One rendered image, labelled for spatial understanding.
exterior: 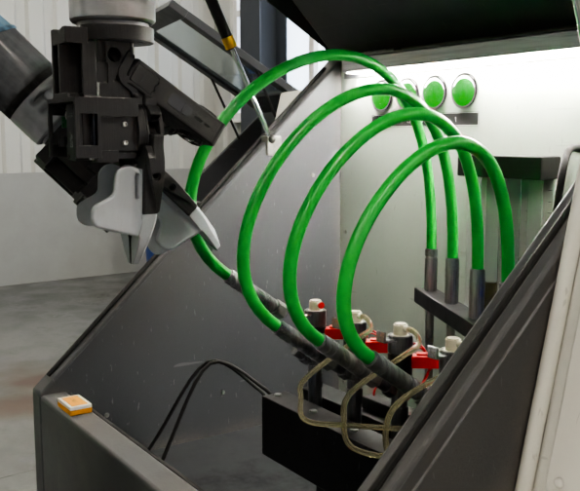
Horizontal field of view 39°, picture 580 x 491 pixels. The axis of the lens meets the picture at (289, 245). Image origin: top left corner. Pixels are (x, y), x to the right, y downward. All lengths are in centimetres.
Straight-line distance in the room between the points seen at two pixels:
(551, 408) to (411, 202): 59
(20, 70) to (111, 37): 19
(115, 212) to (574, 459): 45
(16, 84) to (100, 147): 21
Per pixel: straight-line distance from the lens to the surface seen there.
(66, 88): 75
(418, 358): 92
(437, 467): 73
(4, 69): 91
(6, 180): 767
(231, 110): 95
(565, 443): 77
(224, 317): 134
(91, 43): 74
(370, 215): 76
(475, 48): 118
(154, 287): 127
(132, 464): 97
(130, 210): 75
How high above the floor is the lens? 131
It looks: 8 degrees down
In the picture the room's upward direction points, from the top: straight up
